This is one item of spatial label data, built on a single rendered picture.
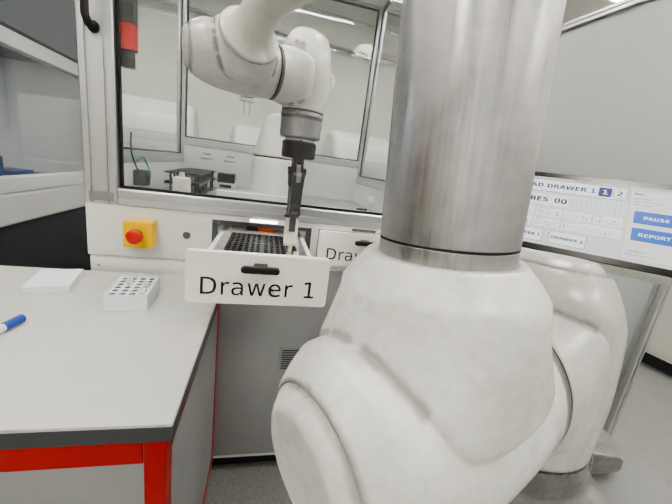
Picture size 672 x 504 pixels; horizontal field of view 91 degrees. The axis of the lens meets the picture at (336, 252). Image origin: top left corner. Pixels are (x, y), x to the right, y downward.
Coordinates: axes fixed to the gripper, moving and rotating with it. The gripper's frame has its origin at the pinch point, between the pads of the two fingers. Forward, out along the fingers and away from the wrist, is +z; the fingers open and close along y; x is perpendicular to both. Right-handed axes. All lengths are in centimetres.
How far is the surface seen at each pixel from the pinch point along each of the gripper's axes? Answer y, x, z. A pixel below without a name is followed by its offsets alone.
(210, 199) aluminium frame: 22.7, 21.6, -2.2
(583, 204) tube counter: 8, -89, -15
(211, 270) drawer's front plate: -10.9, 15.9, 7.4
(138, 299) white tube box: -3.8, 31.7, 17.5
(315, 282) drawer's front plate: -10.9, -5.4, 8.7
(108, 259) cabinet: 23, 48, 18
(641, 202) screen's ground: 0, -101, -17
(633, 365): 19, -155, 50
